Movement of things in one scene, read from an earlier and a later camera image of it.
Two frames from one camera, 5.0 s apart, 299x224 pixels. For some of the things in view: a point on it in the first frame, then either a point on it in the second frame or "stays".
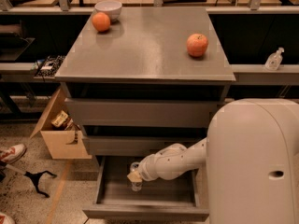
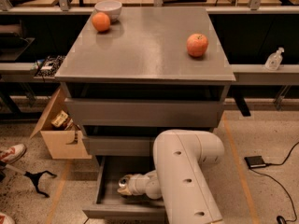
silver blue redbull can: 135,185 -> 124,180
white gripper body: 145,171 -> 135,184
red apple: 197,45 stays
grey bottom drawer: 180,198 stays
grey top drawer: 142,112 stays
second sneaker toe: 6,219 stays
